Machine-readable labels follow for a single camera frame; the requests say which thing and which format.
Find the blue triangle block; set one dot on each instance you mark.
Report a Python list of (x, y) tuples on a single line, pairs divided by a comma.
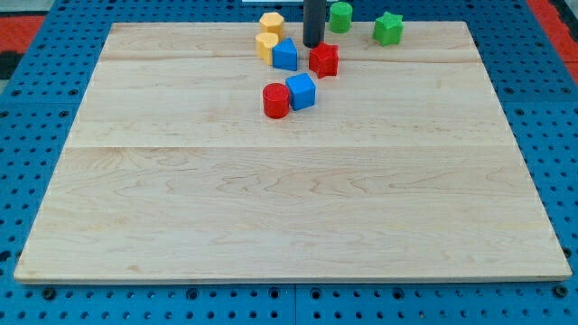
[(285, 55)]

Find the red cylinder block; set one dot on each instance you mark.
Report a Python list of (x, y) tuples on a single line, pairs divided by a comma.
[(276, 100)]

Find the blue cube block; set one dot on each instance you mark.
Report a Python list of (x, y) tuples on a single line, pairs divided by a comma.
[(302, 91)]

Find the red star block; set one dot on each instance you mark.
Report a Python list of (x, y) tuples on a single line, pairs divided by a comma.
[(324, 60)]

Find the light wooden board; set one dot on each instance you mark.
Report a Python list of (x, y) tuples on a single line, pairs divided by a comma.
[(405, 170)]

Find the yellow heart block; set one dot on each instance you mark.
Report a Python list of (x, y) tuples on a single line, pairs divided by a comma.
[(265, 42)]

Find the yellow hexagon block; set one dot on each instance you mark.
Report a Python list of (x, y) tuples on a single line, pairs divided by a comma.
[(272, 22)]

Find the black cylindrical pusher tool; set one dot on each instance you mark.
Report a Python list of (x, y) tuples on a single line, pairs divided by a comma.
[(314, 14)]

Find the green cylinder block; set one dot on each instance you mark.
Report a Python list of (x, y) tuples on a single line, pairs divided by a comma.
[(340, 17)]

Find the green star block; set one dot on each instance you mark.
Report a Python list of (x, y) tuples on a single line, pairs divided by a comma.
[(388, 29)]

